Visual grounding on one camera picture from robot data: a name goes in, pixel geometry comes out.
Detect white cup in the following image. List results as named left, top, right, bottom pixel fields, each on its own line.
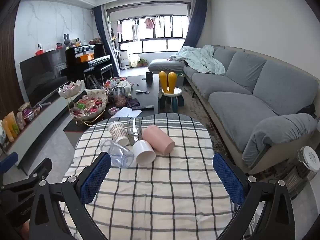
left=132, top=140, right=157, bottom=165

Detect purple packet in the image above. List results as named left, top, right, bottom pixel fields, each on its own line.
left=127, top=97, right=141, bottom=108

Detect white round fan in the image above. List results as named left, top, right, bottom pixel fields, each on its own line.
left=297, top=146, right=320, bottom=180

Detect grey sofa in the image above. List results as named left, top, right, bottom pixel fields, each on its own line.
left=148, top=45, right=319, bottom=174

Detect white storage box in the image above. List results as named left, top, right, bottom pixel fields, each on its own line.
left=175, top=72, right=186, bottom=87

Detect dark coffee table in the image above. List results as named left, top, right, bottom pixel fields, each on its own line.
left=63, top=74, right=160, bottom=135

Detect white paper sheets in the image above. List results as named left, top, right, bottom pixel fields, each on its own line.
left=109, top=107, right=133, bottom=118

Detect checkered tablecloth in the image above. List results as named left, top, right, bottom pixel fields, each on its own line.
left=61, top=113, right=237, bottom=240

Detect grey television cabinet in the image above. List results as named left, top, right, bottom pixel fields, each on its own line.
left=0, top=96, right=73, bottom=175

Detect pink cup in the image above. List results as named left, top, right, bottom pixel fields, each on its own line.
left=142, top=124, right=175, bottom=155

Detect electric heater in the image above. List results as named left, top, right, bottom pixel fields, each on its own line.
left=269, top=165, right=316, bottom=201

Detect colourful snack packet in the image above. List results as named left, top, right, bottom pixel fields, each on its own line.
left=22, top=102, right=41, bottom=123

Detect pale green blanket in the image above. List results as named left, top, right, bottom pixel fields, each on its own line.
left=169, top=44, right=227, bottom=75

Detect clear plastic cup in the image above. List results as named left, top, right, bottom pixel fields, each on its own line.
left=100, top=139, right=135, bottom=168

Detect tiered shell candy dish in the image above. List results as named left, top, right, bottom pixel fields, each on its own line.
left=57, top=79, right=109, bottom=127

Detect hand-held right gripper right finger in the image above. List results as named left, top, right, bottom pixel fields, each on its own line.
left=213, top=152, right=296, bottom=240

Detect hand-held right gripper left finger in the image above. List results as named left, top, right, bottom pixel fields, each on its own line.
left=28, top=152, right=112, bottom=240

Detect rabbit ear child stool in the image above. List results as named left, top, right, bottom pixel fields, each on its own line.
left=158, top=71, right=185, bottom=113

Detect blue curtain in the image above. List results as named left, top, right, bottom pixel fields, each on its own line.
left=94, top=5, right=120, bottom=77
left=185, top=0, right=208, bottom=48

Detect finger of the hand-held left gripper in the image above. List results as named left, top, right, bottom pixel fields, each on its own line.
left=0, top=152, right=19, bottom=173
left=0, top=157, right=53, bottom=193

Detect black television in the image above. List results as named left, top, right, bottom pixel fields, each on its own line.
left=19, top=49, right=69, bottom=105

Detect white air purifier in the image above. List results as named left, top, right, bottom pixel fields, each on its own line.
left=121, top=50, right=131, bottom=70

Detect plush toy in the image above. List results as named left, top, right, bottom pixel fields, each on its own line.
left=117, top=80, right=134, bottom=98

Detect clear glass cup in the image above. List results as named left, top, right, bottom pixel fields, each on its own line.
left=127, top=118, right=143, bottom=145

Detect black piano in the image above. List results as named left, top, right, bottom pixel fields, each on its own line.
left=65, top=42, right=114, bottom=81

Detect dotted paper cup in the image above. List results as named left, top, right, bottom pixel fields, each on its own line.
left=108, top=121, right=129, bottom=147

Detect glass jar with nuts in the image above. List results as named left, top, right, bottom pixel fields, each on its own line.
left=112, top=86, right=128, bottom=108

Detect orange snack pouch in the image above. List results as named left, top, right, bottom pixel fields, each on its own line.
left=3, top=112, right=20, bottom=142

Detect black piano bench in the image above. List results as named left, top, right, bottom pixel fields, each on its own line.
left=84, top=64, right=114, bottom=85

